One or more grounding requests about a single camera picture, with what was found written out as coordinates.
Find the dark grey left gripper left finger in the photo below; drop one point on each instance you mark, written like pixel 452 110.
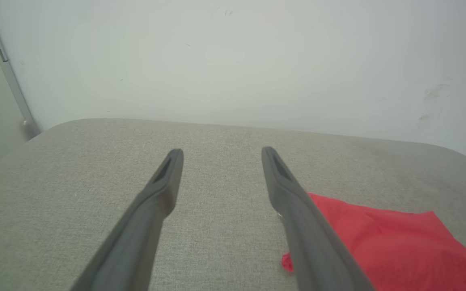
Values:
pixel 136 238

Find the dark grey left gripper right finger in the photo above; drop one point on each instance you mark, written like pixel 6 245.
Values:
pixel 314 242

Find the red and white shirt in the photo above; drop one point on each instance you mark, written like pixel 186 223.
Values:
pixel 403 250

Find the grey metal frame strip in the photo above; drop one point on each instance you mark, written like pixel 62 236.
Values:
pixel 10 76

